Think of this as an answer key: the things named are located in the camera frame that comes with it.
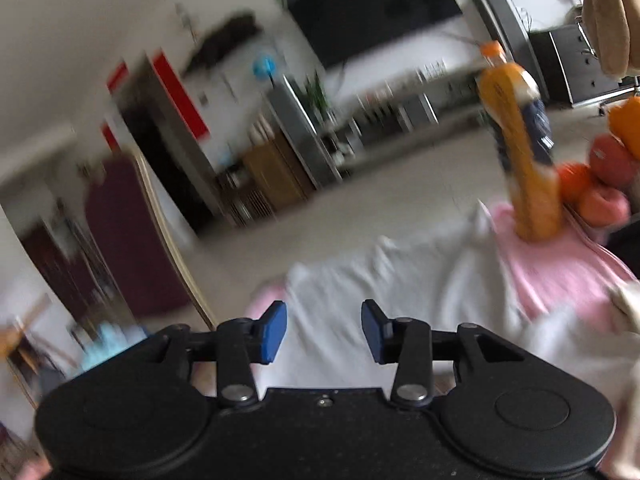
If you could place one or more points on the dark animal figurine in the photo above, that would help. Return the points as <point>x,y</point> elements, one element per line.
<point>220,42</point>

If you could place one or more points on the teal garment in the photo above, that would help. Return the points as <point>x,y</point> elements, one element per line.
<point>107,347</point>

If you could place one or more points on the wooden table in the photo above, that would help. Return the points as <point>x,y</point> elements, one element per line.
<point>15,340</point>

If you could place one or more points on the red horizontal banner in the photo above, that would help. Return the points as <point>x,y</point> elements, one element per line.
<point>117,76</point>

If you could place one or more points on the office chair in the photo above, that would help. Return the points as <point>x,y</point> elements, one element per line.
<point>627,90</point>

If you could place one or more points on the pink printed blanket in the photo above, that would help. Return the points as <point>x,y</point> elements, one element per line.
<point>550,270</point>

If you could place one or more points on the tall silver speaker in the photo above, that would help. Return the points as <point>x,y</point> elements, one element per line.
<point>510,45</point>
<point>305,132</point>

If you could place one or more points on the maroon banquet chair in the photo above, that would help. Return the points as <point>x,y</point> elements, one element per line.
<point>130,240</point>

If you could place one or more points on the orange juice bottle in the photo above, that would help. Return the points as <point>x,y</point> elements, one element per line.
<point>525,185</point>

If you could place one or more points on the metal television stand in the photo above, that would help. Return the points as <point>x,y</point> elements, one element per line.
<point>400,110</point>

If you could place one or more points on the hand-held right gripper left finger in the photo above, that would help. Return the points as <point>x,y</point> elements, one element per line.
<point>272,332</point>

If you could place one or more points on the wooden cabinet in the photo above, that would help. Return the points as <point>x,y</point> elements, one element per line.
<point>277,172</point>

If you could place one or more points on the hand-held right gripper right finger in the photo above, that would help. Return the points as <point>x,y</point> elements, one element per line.
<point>372,332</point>

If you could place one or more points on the potted green plant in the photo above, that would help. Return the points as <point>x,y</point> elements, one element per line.
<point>320,97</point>

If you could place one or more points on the white polo shirt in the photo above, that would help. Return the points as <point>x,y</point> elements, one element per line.
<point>400,285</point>

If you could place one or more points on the beige fleece coat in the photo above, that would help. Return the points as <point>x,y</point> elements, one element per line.
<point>607,20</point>

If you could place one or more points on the wall television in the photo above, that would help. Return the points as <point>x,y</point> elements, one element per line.
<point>375,10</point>

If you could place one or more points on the open wooden shelf unit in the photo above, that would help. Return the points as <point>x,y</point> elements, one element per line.
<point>242,195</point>

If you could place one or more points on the blue globe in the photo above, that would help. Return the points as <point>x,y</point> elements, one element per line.
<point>265,68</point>

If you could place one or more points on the red vertical banner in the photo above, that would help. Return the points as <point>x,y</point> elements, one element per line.
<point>180,95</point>
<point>111,135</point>

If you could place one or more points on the dark brown door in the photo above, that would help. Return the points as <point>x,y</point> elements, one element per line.
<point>50,265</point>

